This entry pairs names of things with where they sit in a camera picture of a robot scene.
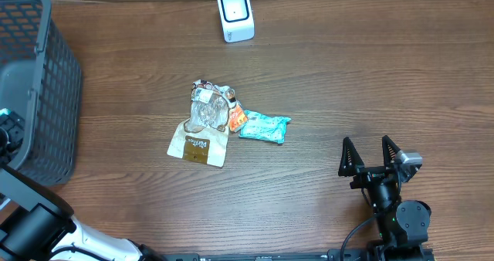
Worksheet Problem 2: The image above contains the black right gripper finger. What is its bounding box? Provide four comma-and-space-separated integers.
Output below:
382, 135, 401, 167
338, 137, 365, 177

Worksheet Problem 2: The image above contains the teal tissue pack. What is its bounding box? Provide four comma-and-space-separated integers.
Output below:
239, 110, 291, 144

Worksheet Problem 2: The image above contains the small orange box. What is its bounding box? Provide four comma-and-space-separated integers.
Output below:
228, 103, 249, 132

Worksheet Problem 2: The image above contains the brown clear snack bag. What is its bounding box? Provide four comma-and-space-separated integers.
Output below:
167, 80, 237, 168

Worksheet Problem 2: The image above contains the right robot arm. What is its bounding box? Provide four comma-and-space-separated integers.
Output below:
338, 135, 434, 261

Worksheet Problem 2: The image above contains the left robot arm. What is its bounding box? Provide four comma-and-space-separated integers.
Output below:
1, 165, 165, 260

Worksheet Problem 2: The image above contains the white barcode scanner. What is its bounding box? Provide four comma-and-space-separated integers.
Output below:
217, 0, 255, 43

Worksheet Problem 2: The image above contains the small teal white pack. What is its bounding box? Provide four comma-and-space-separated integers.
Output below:
0, 108, 11, 116

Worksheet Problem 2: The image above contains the grey plastic mesh basket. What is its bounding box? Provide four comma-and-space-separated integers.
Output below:
1, 0, 83, 186

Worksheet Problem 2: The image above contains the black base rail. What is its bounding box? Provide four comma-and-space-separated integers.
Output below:
154, 247, 435, 261

